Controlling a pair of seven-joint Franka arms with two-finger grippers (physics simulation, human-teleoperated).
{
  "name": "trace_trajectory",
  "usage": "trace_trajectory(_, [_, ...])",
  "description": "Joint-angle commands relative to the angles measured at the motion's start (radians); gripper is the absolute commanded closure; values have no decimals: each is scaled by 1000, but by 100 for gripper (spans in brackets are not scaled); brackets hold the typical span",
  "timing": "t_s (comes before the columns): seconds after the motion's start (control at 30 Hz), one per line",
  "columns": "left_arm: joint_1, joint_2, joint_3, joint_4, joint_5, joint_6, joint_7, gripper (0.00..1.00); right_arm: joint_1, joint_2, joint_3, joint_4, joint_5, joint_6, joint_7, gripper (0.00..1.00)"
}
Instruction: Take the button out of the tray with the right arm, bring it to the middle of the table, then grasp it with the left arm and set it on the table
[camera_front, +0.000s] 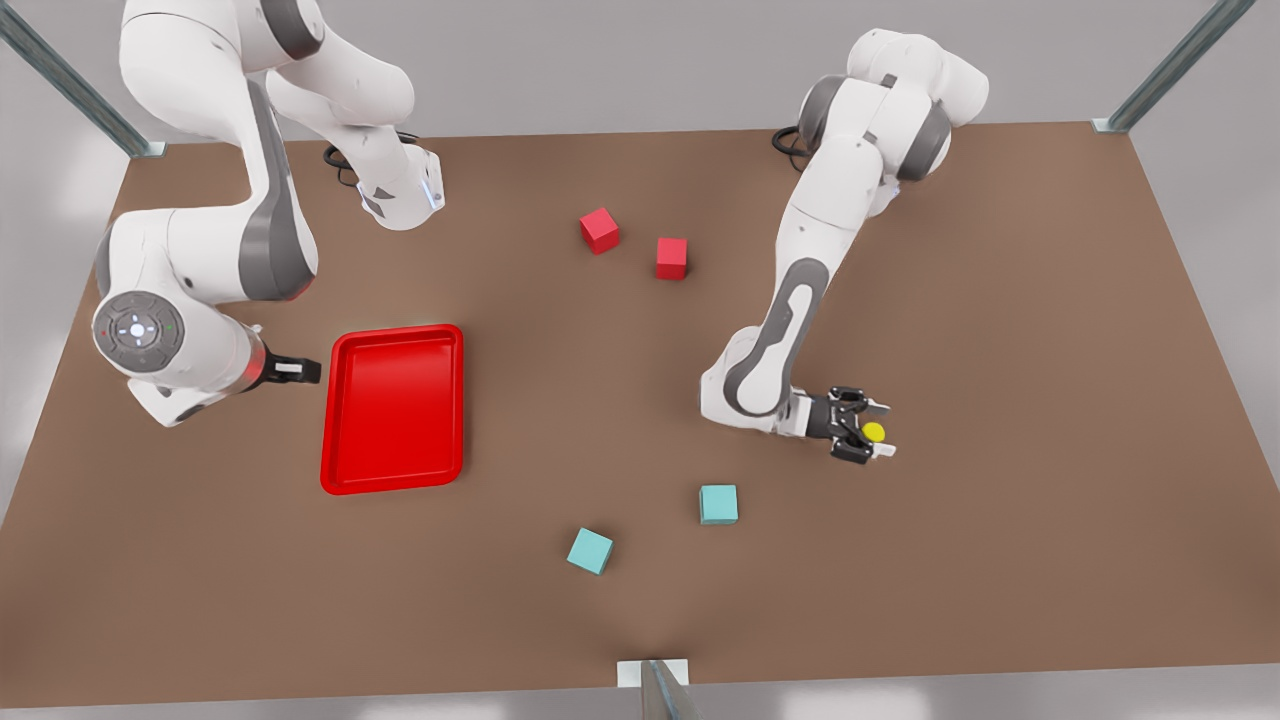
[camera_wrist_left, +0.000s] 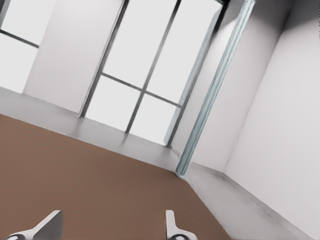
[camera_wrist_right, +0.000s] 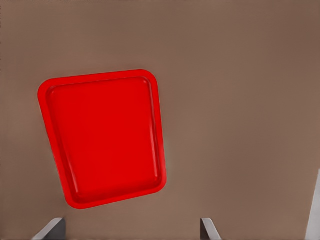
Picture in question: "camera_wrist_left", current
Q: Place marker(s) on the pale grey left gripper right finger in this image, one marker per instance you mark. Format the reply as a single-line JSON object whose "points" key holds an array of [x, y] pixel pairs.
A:
{"points": [[172, 226]]}

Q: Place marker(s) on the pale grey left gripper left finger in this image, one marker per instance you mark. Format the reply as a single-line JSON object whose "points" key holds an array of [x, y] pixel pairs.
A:
{"points": [[47, 226]]}

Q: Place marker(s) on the large grey-framed window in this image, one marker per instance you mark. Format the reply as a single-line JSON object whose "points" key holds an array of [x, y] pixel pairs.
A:
{"points": [[152, 72]]}

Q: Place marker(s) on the small grey-framed window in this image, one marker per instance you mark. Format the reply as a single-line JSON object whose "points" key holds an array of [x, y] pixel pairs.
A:
{"points": [[18, 22]]}

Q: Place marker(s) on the silver frame post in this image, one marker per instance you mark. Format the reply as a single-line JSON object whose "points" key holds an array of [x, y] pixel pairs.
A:
{"points": [[215, 87]]}

